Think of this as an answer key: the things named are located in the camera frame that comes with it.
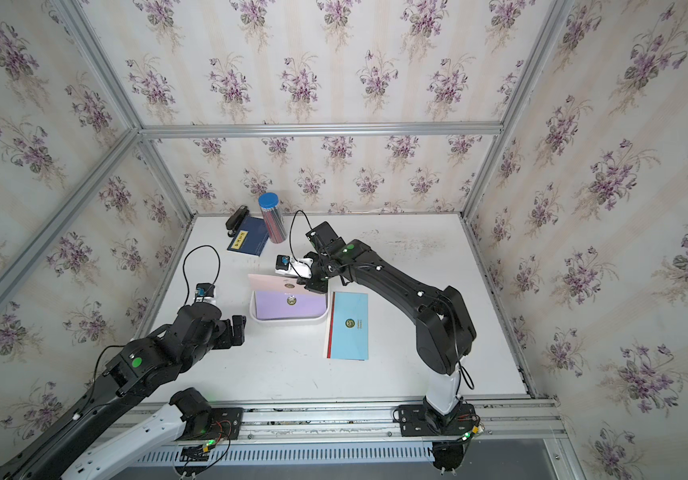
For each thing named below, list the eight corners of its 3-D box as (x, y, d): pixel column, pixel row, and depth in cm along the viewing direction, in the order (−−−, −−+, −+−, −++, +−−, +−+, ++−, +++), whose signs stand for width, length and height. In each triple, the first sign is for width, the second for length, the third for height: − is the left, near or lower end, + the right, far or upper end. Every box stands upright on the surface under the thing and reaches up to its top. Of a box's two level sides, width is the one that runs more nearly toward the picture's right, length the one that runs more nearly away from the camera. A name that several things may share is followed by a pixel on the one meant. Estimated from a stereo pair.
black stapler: (226, 235, 116) (222, 225, 112) (244, 211, 125) (240, 202, 121) (232, 236, 116) (228, 227, 112) (249, 213, 124) (246, 203, 120)
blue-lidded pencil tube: (268, 245, 114) (256, 206, 98) (271, 231, 119) (260, 192, 103) (285, 245, 114) (276, 206, 98) (287, 231, 119) (279, 192, 103)
